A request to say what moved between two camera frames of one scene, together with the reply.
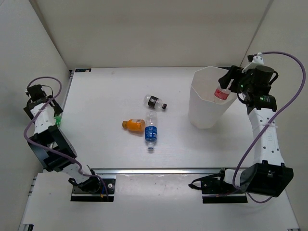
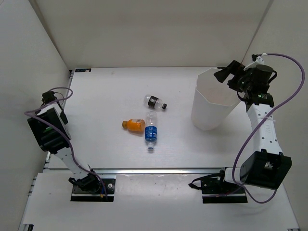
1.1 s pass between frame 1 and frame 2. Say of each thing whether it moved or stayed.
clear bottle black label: stayed
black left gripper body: moved
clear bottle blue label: stayed
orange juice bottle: stayed
